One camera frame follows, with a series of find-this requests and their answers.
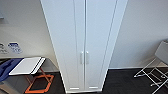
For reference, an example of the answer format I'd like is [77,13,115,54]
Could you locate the white wardrobe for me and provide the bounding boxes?
[40,0,129,94]

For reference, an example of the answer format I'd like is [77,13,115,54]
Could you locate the white wardrobe door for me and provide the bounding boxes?
[41,0,86,93]
[84,0,118,92]

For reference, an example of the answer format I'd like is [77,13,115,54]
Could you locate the blue white wall sign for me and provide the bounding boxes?
[7,41,23,55]

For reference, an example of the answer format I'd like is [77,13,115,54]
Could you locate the small pale wall sign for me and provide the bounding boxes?
[0,42,8,54]

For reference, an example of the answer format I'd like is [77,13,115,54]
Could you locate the orange frame stand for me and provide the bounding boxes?
[24,66,55,94]

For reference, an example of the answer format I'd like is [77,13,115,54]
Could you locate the white metal rack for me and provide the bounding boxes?
[133,57,168,94]

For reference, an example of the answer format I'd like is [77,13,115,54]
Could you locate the white door handle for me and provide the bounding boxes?
[80,50,85,66]
[86,50,91,66]

